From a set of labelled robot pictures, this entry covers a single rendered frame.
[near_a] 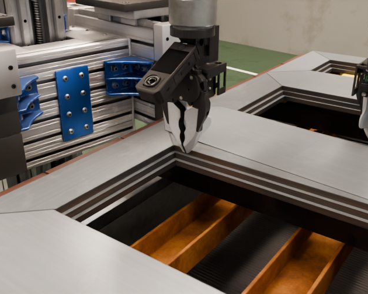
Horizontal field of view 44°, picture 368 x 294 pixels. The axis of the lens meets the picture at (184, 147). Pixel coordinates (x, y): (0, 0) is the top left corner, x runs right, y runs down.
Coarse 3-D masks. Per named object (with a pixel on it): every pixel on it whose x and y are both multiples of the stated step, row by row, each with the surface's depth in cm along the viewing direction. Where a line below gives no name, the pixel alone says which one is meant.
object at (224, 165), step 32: (352, 64) 134; (288, 96) 112; (320, 96) 108; (160, 160) 77; (192, 160) 78; (224, 160) 75; (96, 192) 67; (128, 192) 71; (288, 192) 69; (320, 192) 66
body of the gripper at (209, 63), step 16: (176, 32) 69; (192, 32) 68; (208, 32) 69; (208, 48) 74; (208, 64) 74; (224, 64) 75; (192, 80) 71; (208, 80) 74; (224, 80) 76; (176, 96) 74; (192, 96) 72; (208, 96) 75
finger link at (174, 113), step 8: (168, 104) 76; (176, 104) 75; (184, 104) 78; (168, 112) 77; (176, 112) 75; (184, 112) 76; (176, 120) 76; (184, 120) 79; (176, 128) 77; (184, 128) 77; (176, 136) 77; (184, 136) 78
